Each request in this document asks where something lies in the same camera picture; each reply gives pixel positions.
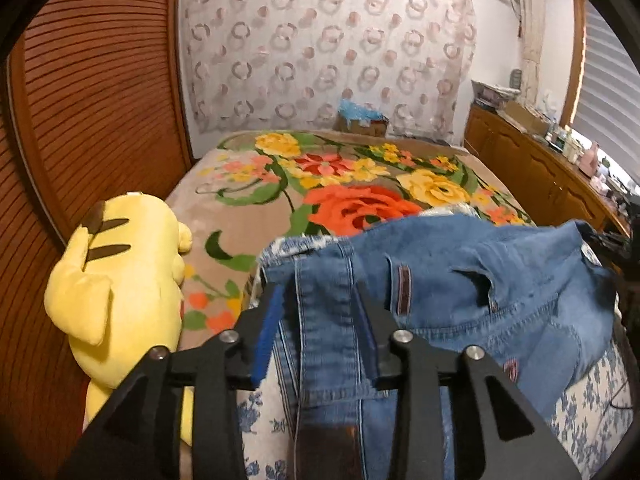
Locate cluster of small bottles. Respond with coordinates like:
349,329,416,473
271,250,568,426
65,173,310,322
545,125,583,161

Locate cream tied curtain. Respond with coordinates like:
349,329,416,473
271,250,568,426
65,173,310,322
519,0,547,106

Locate lace curtain with circles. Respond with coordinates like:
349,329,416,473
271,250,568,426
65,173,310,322
177,0,478,143

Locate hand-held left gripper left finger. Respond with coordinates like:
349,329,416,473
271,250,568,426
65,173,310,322
57,282,287,480

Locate white blue floral bedsheet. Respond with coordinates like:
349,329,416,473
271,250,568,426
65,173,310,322
235,240,633,480

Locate blue denim pants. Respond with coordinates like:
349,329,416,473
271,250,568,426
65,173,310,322
257,212,623,480

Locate small cardboard box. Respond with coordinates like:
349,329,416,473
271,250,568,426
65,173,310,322
339,112,390,138

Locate wooden window frame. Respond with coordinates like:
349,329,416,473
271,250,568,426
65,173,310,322
560,0,588,126

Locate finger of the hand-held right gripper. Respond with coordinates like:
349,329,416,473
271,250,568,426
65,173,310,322
582,227,632,266

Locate long wooden cabinet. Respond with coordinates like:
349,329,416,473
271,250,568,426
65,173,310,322
464,102,633,241

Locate stack of papers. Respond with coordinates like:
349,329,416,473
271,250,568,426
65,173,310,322
472,80,521,108

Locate blue plastic bag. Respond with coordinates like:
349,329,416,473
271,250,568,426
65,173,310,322
339,100,385,122

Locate flat cardboard box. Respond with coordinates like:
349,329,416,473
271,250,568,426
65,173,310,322
505,102,548,133

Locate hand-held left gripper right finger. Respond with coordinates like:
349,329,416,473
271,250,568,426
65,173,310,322
352,280,583,480

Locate yellow plush toy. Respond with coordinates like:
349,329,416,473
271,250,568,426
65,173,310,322
44,191,195,443

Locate brown floral blanket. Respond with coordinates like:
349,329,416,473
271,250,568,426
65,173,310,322
165,130,538,351

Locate wooden louvered door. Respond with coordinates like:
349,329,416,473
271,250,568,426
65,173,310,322
0,0,196,461

